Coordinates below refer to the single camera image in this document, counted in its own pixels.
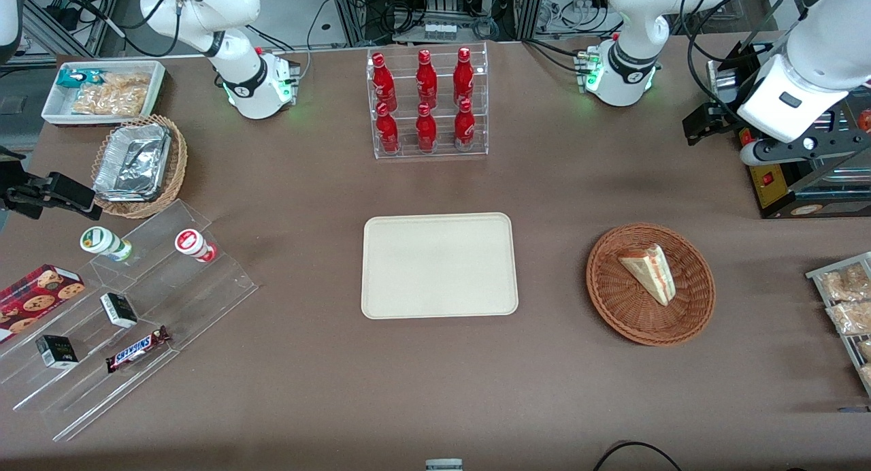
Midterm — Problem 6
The Snickers chocolate bar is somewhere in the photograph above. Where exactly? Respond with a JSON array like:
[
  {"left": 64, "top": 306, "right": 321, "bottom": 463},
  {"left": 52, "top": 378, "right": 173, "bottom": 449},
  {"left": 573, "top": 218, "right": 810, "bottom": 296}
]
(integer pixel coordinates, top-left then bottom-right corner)
[{"left": 105, "top": 325, "right": 171, "bottom": 374}]

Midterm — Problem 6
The red cola bottle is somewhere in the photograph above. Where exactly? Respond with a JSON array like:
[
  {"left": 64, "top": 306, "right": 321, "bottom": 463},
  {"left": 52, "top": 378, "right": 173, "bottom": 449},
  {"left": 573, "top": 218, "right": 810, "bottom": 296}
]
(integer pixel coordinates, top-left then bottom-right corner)
[
  {"left": 453, "top": 46, "right": 476, "bottom": 108},
  {"left": 453, "top": 98, "right": 477, "bottom": 151},
  {"left": 415, "top": 103, "right": 438, "bottom": 153},
  {"left": 415, "top": 48, "right": 439, "bottom": 110},
  {"left": 374, "top": 102, "right": 401, "bottom": 155},
  {"left": 371, "top": 52, "right": 398, "bottom": 113}
]

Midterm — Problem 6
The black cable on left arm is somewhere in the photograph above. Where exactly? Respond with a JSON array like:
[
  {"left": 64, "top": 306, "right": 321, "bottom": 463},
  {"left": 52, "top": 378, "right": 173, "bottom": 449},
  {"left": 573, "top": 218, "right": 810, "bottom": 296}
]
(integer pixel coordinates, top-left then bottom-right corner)
[{"left": 686, "top": 0, "right": 805, "bottom": 118}]

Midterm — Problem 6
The red chocolate chip cookie box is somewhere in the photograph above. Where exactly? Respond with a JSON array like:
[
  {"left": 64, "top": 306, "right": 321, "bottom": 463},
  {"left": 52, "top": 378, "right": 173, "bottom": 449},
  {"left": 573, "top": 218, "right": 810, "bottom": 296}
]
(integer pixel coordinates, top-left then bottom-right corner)
[{"left": 0, "top": 263, "right": 86, "bottom": 344}]

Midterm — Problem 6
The teal snack packet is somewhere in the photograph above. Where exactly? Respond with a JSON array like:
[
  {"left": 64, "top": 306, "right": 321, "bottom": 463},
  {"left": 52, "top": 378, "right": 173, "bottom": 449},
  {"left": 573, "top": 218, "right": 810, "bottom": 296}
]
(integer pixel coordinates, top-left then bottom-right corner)
[{"left": 56, "top": 69, "right": 107, "bottom": 90}]

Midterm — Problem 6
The clear bag of crackers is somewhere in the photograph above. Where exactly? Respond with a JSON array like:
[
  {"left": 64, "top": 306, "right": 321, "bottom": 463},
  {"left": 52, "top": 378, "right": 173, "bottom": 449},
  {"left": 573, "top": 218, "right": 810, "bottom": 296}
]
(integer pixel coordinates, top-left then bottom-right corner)
[{"left": 71, "top": 72, "right": 152, "bottom": 117}]

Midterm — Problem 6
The round brown wicker basket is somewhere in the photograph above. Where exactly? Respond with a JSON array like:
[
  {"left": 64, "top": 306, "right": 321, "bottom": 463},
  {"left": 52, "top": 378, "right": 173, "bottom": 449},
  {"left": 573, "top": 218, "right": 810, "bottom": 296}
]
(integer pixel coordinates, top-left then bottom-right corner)
[{"left": 585, "top": 223, "right": 717, "bottom": 348}]

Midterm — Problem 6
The grey wire rack tray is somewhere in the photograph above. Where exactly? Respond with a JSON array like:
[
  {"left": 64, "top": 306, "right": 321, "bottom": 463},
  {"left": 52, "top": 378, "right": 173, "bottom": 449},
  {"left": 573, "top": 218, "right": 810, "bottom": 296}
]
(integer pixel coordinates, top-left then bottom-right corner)
[{"left": 806, "top": 251, "right": 871, "bottom": 398}]

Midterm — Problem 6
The cream plastic serving tray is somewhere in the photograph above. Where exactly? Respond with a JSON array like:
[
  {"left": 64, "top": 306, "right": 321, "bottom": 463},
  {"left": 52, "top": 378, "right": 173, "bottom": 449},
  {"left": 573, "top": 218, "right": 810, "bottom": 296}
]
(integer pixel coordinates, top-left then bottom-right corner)
[{"left": 361, "top": 212, "right": 520, "bottom": 321}]

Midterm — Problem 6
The clear acrylic bottle rack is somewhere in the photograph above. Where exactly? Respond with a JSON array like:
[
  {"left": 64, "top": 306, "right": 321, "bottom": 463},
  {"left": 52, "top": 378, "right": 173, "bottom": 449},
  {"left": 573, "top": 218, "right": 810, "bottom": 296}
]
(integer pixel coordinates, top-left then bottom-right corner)
[{"left": 365, "top": 42, "right": 490, "bottom": 161}]

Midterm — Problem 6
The black machine with yellow label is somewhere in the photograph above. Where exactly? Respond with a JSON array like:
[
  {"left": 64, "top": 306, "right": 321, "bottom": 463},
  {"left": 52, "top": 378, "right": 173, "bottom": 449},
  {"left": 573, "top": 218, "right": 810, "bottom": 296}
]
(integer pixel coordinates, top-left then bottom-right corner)
[{"left": 706, "top": 41, "right": 871, "bottom": 221}]

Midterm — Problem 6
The clear acrylic stepped stand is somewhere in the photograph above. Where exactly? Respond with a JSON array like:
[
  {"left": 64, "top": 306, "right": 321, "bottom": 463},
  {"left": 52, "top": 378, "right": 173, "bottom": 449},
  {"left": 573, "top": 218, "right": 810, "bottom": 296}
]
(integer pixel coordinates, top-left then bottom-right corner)
[{"left": 0, "top": 198, "right": 260, "bottom": 443}]

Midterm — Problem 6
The red lid yogurt cup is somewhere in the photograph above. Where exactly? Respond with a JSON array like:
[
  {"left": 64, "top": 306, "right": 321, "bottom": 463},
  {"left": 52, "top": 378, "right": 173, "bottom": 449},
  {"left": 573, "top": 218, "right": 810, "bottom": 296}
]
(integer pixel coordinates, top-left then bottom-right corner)
[{"left": 174, "top": 228, "right": 219, "bottom": 264}]

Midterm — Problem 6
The small black box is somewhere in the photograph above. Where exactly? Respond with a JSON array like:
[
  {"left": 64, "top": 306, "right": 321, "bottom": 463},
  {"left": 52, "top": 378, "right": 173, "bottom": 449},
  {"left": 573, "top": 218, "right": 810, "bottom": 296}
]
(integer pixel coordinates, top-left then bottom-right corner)
[
  {"left": 35, "top": 334, "right": 80, "bottom": 370},
  {"left": 99, "top": 292, "right": 139, "bottom": 329}
]

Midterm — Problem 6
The triangle sandwich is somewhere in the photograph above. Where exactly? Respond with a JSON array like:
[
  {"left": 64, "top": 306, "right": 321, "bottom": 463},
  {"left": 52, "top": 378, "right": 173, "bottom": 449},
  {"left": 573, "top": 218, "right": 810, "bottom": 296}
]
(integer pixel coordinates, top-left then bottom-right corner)
[{"left": 617, "top": 243, "right": 677, "bottom": 307}]

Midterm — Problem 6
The white rectangular snack bin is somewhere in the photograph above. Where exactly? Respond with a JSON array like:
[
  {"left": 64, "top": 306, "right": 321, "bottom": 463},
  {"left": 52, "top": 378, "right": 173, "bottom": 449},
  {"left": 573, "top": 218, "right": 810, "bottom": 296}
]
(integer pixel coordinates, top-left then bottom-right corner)
[{"left": 41, "top": 60, "right": 167, "bottom": 129}]

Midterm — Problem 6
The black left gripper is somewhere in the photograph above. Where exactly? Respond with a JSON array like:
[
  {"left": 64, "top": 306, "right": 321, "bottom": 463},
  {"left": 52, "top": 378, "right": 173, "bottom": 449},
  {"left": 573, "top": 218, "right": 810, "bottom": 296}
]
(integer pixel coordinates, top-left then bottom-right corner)
[{"left": 683, "top": 102, "right": 871, "bottom": 169}]

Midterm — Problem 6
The green lid yogurt cup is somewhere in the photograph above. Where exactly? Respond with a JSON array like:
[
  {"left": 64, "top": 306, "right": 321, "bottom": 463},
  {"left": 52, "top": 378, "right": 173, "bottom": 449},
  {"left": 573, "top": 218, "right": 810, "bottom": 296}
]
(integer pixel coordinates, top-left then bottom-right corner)
[{"left": 79, "top": 225, "right": 134, "bottom": 263}]

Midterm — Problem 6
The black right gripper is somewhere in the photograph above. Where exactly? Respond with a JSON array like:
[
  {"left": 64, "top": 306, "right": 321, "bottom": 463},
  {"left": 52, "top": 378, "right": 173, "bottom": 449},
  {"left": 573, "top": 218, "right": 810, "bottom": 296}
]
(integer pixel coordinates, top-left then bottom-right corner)
[{"left": 0, "top": 151, "right": 103, "bottom": 221}]

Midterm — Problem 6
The black cable loop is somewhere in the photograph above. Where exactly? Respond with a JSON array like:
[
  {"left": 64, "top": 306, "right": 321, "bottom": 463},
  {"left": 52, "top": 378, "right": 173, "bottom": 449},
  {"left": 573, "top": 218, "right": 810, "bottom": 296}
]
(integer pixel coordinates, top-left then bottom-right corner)
[{"left": 591, "top": 441, "right": 683, "bottom": 471}]

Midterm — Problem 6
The oval wicker basket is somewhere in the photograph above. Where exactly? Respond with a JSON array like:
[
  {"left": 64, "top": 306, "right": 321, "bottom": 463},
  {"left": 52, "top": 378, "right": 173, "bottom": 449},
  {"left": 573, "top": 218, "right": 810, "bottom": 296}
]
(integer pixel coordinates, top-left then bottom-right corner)
[{"left": 90, "top": 114, "right": 188, "bottom": 220}]

